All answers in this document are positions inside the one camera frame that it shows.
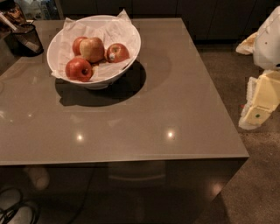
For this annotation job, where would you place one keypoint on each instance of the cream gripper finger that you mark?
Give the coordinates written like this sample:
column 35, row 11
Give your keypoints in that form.
column 263, row 98
column 246, row 47

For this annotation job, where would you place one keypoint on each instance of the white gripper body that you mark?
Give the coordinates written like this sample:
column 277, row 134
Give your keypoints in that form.
column 268, row 46

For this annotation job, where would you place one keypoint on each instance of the red apple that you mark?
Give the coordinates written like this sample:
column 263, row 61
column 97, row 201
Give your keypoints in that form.
column 76, row 45
column 117, row 53
column 79, row 69

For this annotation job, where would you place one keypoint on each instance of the white bowl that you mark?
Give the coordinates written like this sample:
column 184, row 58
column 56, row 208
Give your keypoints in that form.
column 110, row 30

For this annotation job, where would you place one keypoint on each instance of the yellow-red apple centre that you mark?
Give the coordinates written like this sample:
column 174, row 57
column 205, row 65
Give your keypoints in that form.
column 92, row 49

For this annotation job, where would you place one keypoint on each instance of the white paper liner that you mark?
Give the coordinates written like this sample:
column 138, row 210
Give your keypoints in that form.
column 94, row 52

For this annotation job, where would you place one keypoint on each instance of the white utensil in holder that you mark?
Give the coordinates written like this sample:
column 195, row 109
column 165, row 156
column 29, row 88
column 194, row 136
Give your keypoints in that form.
column 20, row 33

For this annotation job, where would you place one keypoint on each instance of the black mesh pen holder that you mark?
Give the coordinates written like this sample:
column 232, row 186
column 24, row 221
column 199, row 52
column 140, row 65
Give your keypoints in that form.
column 34, row 37

